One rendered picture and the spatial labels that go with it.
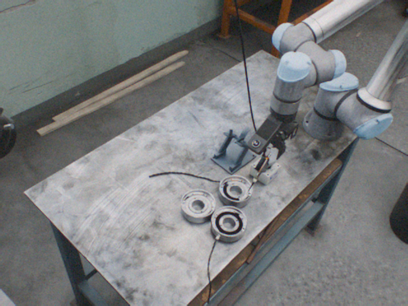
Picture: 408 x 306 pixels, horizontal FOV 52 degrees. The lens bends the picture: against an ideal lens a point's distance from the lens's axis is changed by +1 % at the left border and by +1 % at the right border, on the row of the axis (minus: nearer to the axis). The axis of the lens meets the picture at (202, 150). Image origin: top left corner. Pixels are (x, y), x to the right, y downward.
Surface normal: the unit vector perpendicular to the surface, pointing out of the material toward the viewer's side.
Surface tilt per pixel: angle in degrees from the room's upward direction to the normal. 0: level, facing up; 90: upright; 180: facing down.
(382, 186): 0
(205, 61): 0
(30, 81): 90
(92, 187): 0
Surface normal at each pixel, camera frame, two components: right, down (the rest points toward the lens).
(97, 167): 0.07, -0.69
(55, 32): 0.72, 0.53
